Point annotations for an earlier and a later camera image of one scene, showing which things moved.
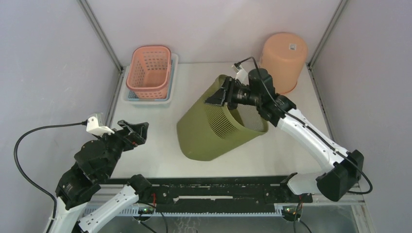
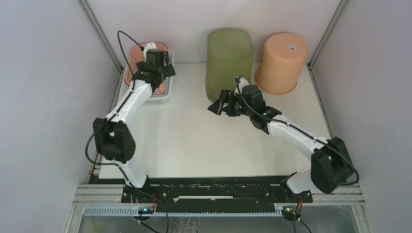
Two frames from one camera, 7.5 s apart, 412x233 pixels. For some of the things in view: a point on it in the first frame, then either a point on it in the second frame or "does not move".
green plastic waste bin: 205,130 to 229,53
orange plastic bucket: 283,54 does not move
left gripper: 140,135 to 168,72
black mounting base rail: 216,195 does not move
